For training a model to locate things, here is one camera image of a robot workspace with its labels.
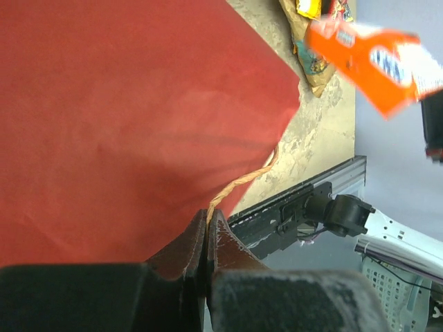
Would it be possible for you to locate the orange snack packet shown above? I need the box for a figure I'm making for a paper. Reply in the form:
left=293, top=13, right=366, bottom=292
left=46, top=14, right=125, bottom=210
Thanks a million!
left=305, top=18, right=442, bottom=118

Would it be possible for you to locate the yellow snack packet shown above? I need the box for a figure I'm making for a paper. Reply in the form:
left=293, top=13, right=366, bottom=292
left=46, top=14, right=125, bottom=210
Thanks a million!
left=296, top=0, right=322, bottom=19

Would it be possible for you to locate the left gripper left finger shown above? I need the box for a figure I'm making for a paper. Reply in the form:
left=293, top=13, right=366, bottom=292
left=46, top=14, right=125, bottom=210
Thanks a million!
left=1, top=210, right=206, bottom=331

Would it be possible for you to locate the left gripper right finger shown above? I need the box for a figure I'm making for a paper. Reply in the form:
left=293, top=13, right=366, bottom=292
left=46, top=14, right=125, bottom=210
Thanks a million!
left=207, top=210, right=388, bottom=331

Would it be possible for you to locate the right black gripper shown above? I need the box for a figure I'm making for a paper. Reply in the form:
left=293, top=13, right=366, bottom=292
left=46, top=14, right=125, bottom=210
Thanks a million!
left=421, top=91, right=443, bottom=161

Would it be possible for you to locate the red snack packet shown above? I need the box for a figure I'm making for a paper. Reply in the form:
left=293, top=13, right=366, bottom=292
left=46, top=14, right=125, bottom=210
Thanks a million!
left=329, top=0, right=354, bottom=22

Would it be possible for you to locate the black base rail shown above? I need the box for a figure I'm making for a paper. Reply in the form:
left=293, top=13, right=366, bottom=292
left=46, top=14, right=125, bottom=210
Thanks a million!
left=228, top=182, right=332, bottom=259

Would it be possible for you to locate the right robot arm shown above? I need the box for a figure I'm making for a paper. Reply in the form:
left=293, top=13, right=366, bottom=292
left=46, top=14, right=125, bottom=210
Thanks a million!
left=302, top=194, right=442, bottom=284

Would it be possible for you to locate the red paper bag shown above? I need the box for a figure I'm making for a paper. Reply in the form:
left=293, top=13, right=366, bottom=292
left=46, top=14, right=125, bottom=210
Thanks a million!
left=1, top=1, right=299, bottom=266

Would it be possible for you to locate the white plastic basket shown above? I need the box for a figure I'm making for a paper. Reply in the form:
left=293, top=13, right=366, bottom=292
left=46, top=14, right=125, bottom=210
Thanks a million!
left=361, top=256, right=432, bottom=332

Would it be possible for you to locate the brown chips bag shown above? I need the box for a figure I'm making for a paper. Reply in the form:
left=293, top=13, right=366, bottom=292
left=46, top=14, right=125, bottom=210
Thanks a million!
left=279, top=0, right=336, bottom=98

